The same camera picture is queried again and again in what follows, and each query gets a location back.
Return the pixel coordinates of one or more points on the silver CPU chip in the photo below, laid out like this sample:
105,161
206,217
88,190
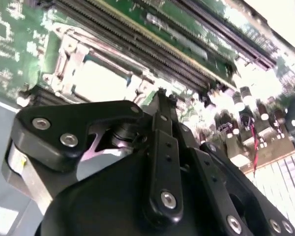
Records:
100,81

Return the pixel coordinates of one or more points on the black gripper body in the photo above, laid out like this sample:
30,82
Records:
100,201

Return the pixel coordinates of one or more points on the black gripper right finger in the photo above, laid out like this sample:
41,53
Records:
211,177

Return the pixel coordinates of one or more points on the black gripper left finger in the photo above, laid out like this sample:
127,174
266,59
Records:
56,115

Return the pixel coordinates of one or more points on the silver socket cover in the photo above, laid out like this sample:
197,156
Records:
71,54

